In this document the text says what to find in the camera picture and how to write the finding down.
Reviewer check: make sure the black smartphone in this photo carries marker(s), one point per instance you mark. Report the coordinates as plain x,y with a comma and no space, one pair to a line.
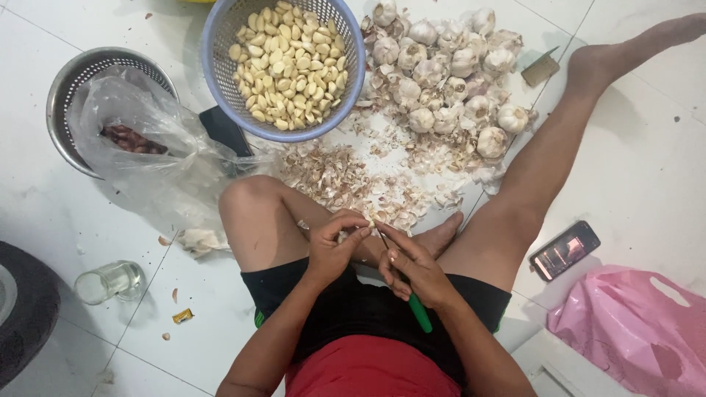
563,251

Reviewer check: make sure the black rubber tyre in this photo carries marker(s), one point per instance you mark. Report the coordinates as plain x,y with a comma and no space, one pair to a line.
33,325

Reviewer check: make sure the person's right hand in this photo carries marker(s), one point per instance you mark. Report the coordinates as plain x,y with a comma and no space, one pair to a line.
422,275

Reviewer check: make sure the red shallots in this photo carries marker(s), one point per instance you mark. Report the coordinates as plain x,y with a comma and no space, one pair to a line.
132,140

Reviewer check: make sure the black flat device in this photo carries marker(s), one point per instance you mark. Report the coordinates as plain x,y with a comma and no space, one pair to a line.
223,129

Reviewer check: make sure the black shorts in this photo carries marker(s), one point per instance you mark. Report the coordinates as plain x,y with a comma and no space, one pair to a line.
364,314

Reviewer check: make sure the person's left hand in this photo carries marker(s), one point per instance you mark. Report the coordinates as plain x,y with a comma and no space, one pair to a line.
328,253

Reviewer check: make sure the yellow candy wrapper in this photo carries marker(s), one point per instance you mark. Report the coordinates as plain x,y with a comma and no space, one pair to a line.
182,315

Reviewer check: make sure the red shirt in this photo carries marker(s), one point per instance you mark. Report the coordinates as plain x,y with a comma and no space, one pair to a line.
369,369

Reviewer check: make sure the garlic clove with skin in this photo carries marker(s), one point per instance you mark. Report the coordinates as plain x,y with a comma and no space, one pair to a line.
371,222

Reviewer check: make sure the person's left leg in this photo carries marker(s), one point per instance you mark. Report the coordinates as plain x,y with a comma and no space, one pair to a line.
259,220

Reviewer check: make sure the clear drinking glass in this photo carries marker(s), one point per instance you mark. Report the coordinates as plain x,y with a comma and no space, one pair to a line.
107,282

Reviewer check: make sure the heap of peeled garlic cloves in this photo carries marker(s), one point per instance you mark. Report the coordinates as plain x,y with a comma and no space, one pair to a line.
287,66

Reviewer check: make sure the pile of whole garlic bulbs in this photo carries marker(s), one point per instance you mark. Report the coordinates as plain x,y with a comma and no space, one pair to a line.
441,71

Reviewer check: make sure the clear plastic bag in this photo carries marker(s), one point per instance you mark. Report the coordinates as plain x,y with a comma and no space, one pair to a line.
165,182

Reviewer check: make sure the person's right leg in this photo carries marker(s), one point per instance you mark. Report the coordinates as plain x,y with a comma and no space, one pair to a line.
540,171

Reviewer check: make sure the pink plastic bag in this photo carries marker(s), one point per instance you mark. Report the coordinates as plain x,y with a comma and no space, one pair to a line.
623,331

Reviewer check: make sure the steel colander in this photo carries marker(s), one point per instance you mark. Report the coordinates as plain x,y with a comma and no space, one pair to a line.
71,88

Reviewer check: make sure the person's leg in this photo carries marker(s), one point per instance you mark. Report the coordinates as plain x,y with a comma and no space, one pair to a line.
259,220
540,171

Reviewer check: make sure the clump of white garlic skin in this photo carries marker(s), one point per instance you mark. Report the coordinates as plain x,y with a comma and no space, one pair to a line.
201,241

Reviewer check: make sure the brown cardboard piece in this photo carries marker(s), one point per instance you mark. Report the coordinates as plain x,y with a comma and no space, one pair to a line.
540,70

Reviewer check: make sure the heap of garlic skins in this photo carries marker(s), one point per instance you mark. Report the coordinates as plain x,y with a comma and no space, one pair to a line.
331,176

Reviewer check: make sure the blue plastic basket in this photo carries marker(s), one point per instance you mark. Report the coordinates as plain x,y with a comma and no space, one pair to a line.
218,60

